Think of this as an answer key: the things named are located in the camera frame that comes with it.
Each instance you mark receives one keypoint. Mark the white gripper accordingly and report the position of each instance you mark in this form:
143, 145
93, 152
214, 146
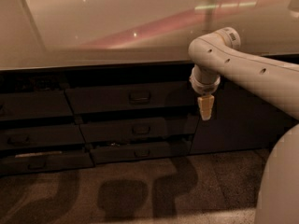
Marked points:
205, 86

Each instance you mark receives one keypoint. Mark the dark cabinet door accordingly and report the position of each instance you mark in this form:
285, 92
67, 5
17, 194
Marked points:
240, 120

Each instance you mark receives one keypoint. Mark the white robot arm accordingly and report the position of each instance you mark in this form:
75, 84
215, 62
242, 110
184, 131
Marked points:
217, 55

